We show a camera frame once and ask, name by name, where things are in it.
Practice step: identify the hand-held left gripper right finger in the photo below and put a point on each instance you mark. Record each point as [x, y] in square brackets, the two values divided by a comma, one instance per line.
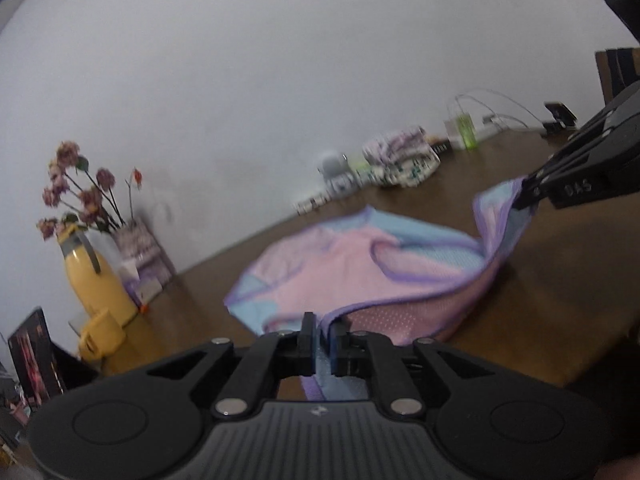
[340, 347]

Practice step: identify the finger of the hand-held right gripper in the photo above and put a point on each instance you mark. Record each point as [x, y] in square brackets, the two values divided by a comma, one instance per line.
[600, 132]
[532, 192]

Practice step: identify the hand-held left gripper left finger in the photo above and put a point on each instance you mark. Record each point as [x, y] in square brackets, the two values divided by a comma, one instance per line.
[307, 345]

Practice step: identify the pink and blue mesh garment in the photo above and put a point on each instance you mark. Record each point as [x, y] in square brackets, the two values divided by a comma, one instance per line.
[350, 260]

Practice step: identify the black phone holder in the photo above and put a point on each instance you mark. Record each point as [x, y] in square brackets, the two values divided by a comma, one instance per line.
[559, 117]

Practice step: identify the white power strip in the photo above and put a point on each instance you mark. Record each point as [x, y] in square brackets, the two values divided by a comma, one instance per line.
[500, 127]

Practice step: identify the dark object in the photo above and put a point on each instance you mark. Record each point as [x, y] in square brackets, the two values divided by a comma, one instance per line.
[622, 2]

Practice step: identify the white letter ornament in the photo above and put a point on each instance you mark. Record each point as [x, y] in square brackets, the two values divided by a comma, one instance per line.
[312, 203]

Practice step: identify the folded purple floral garment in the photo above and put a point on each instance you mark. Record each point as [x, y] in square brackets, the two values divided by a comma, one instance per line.
[395, 142]

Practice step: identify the green white small packet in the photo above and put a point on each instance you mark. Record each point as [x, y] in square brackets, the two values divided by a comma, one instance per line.
[364, 172]

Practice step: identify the purple tissue box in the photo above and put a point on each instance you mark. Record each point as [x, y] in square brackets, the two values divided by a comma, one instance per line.
[145, 285]

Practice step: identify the white robot figure speaker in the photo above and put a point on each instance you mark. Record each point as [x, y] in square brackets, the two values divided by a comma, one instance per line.
[336, 167]

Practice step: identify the yellow mug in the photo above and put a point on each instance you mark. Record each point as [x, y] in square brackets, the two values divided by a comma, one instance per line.
[102, 335]

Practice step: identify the yellow thermos jug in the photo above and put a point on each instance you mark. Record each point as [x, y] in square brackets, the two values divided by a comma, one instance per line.
[95, 280]

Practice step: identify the dried rose bouquet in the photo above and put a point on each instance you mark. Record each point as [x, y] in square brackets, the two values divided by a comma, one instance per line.
[87, 195]

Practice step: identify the black picture frame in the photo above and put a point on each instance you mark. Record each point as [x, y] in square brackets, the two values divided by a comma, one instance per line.
[32, 355]

